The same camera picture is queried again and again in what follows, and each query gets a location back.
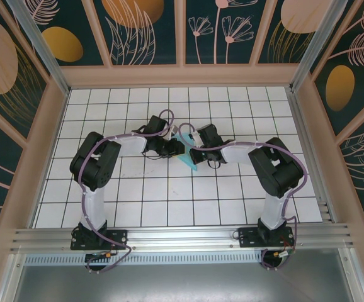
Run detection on teal cloth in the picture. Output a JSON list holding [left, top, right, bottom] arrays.
[[171, 131, 202, 172]]

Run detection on grey metal sheet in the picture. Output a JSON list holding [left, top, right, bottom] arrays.
[[10, 263, 358, 302]]

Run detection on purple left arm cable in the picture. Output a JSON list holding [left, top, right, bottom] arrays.
[[79, 109, 175, 274]]

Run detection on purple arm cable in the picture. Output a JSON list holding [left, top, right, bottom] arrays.
[[79, 109, 175, 274], [178, 122, 309, 272]]

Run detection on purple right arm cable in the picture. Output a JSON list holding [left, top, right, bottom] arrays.
[[178, 122, 309, 272]]

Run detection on aluminium side rail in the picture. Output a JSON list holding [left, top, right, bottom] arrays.
[[286, 87, 339, 225]]

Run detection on aluminium mounting rail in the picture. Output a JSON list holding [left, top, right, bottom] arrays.
[[10, 222, 355, 253]]

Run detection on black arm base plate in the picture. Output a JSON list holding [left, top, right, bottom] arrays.
[[237, 226, 296, 249], [70, 228, 129, 251]]

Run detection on slotted grey cable duct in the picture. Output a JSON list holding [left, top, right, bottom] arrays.
[[24, 253, 265, 266]]

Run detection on aluminium frame post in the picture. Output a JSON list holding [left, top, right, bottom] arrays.
[[5, 0, 71, 96], [288, 0, 350, 92]]

